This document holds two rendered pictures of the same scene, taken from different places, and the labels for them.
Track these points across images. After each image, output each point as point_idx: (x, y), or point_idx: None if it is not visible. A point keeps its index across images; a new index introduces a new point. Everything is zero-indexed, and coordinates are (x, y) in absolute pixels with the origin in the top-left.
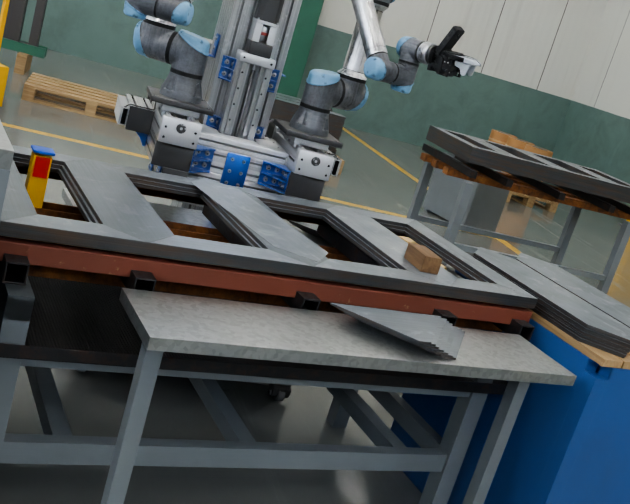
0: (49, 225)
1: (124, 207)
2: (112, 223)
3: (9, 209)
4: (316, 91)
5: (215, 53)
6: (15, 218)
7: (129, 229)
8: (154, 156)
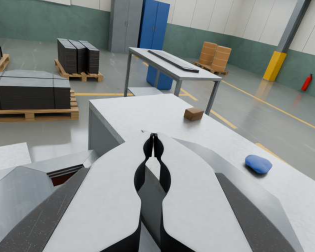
0: (74, 155)
1: (26, 213)
2: (40, 177)
3: (95, 160)
4: None
5: None
6: (90, 153)
7: (28, 175)
8: None
